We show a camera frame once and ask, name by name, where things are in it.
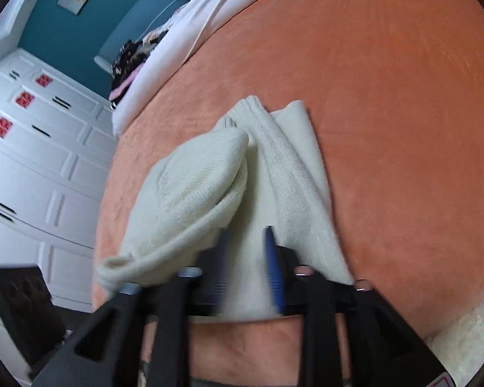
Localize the teal padded headboard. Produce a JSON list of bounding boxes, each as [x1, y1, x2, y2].
[[95, 0, 227, 73]]

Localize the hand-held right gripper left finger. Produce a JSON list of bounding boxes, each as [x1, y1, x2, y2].
[[28, 232, 230, 387]]

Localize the pale pink duvet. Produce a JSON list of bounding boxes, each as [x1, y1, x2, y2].
[[112, 0, 307, 138]]

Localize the white panelled wardrobe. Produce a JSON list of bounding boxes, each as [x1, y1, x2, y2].
[[0, 46, 119, 375]]

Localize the cream knit cardigan red buttons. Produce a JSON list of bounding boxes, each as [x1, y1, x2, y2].
[[96, 96, 355, 318]]

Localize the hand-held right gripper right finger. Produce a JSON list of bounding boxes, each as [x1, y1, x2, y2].
[[264, 226, 458, 387]]

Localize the pile of dark clothes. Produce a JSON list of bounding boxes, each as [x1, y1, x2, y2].
[[108, 4, 190, 111]]

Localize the orange plush blanket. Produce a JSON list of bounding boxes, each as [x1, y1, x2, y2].
[[92, 0, 484, 383]]

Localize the cream fluffy rug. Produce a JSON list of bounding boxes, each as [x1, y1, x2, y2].
[[423, 300, 484, 387]]

